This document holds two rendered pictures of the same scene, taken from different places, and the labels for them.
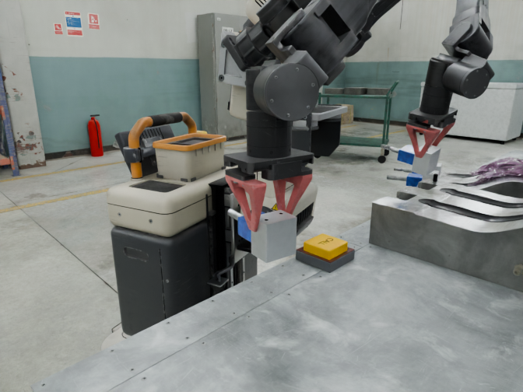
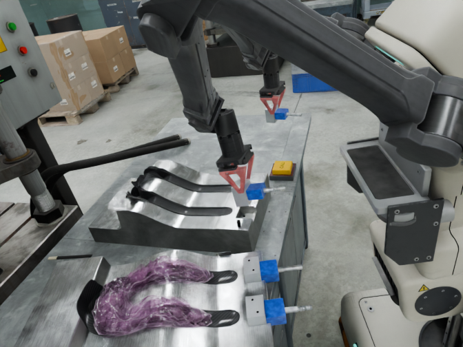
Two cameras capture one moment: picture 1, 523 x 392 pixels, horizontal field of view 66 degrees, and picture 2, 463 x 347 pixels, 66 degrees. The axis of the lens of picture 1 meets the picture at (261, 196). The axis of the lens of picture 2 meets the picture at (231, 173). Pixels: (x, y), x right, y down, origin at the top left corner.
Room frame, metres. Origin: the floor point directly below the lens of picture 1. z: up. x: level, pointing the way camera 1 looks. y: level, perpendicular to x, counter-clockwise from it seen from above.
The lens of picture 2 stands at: (1.58, -0.68, 1.49)
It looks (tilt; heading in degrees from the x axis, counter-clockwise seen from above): 32 degrees down; 157
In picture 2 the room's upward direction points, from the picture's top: 11 degrees counter-clockwise
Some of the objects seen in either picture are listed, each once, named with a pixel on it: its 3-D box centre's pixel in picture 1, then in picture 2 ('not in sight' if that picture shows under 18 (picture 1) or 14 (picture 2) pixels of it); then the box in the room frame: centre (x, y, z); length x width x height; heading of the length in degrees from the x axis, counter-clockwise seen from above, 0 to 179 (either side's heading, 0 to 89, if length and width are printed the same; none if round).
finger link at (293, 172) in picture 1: (276, 191); (272, 100); (0.52, -0.02, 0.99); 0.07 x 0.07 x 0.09; 35
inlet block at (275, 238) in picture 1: (254, 225); (284, 113); (0.54, 0.01, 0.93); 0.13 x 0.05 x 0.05; 35
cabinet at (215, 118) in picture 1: (233, 80); not in sight; (6.99, 0.47, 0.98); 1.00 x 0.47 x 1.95; 133
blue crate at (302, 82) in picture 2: not in sight; (321, 76); (-1.49, 1.89, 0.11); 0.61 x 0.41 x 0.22; 43
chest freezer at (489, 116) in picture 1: (469, 110); not in sight; (7.19, -3.63, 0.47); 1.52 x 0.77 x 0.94; 43
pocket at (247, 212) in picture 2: (422, 193); (247, 217); (0.90, -0.37, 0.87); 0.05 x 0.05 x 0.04; 46
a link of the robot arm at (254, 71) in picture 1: (270, 90); (269, 63); (0.51, -0.01, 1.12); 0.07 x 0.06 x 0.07; 13
